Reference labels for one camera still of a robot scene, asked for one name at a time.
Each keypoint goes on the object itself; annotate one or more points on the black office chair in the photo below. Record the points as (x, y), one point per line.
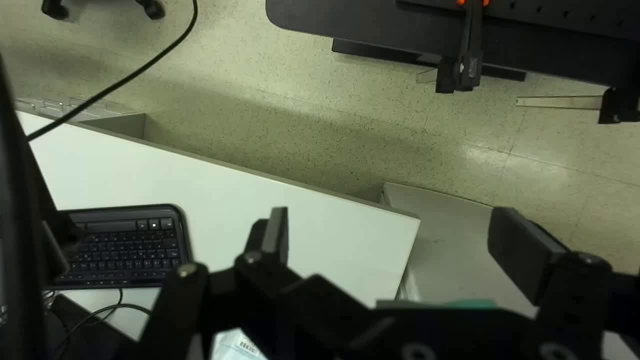
(150, 7)

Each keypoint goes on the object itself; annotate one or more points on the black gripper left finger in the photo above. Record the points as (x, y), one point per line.
(221, 292)

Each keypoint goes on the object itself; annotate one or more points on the black computer keyboard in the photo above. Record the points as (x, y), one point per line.
(127, 246)

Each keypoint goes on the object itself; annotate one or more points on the black equipment stand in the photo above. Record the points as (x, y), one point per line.
(373, 20)

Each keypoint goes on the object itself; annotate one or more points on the white blue wipes packet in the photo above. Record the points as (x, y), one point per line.
(237, 347)

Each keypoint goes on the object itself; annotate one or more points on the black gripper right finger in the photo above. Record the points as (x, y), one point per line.
(573, 292)

